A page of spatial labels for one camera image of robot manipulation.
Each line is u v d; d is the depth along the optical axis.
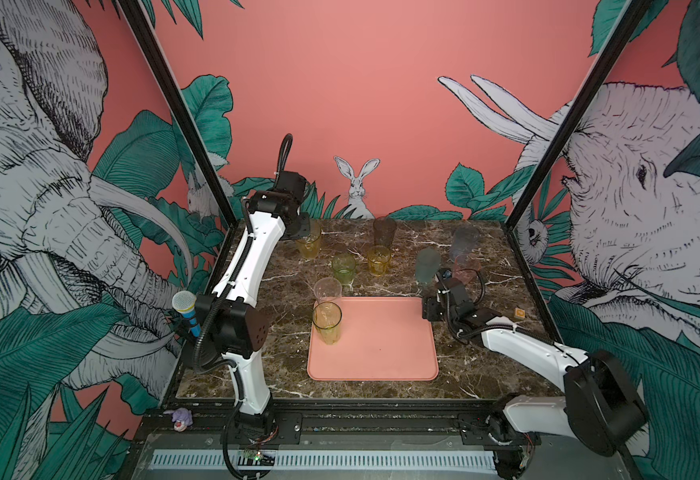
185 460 0.70
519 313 0.95
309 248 0.86
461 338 0.62
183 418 0.72
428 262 1.04
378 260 1.10
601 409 0.42
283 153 0.65
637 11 0.69
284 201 0.57
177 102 0.84
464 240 1.03
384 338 0.95
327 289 0.98
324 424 0.76
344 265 1.05
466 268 1.04
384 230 1.04
